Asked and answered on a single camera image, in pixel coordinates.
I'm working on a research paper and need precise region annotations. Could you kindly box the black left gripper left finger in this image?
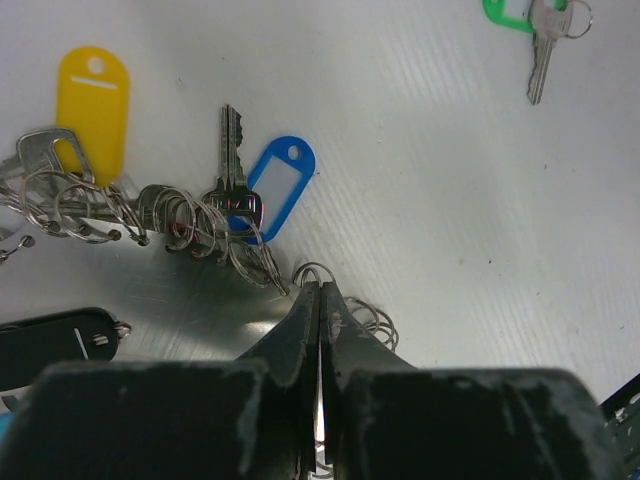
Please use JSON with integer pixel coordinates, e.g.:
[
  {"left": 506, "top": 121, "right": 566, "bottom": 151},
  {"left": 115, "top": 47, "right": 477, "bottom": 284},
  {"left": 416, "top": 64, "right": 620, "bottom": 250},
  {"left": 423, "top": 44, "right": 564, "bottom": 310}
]
[{"left": 1, "top": 282, "right": 320, "bottom": 479}]

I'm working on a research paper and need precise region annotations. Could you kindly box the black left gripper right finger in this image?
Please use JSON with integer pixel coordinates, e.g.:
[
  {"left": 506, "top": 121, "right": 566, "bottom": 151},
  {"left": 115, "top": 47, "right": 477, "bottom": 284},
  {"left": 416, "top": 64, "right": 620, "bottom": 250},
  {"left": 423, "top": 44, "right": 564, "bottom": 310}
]
[{"left": 320, "top": 282, "right": 624, "bottom": 479}]

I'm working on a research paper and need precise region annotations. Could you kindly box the metal keyring organizer blue handle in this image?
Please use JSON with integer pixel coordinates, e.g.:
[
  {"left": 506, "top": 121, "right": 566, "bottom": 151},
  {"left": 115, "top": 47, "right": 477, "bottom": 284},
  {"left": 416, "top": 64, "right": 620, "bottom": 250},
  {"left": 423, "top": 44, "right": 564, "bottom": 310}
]
[{"left": 0, "top": 127, "right": 401, "bottom": 401}]

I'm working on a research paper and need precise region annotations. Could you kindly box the black key tag on organizer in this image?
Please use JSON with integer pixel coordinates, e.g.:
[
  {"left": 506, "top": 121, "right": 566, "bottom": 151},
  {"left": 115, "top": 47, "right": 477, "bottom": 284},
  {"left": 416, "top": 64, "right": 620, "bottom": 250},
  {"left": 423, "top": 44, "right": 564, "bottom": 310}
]
[{"left": 1, "top": 307, "right": 132, "bottom": 392}]

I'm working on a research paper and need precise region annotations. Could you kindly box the blue key tag on organizer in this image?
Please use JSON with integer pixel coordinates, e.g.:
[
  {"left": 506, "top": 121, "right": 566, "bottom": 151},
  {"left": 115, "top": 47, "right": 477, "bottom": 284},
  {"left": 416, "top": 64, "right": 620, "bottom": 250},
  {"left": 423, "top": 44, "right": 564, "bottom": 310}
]
[{"left": 247, "top": 136, "right": 316, "bottom": 243}]

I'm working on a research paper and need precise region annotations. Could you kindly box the yellow key tag on organizer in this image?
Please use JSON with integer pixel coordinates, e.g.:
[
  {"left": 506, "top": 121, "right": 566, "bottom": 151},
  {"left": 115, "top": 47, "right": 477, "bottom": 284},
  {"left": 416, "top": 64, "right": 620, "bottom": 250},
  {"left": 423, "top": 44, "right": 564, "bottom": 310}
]
[{"left": 56, "top": 46, "right": 130, "bottom": 187}]

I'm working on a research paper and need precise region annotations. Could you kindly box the key with green tag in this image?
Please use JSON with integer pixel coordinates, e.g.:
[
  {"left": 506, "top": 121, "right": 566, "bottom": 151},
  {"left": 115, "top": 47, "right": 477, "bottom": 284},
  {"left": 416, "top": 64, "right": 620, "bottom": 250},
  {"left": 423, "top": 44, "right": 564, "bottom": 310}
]
[{"left": 481, "top": 0, "right": 594, "bottom": 106}]

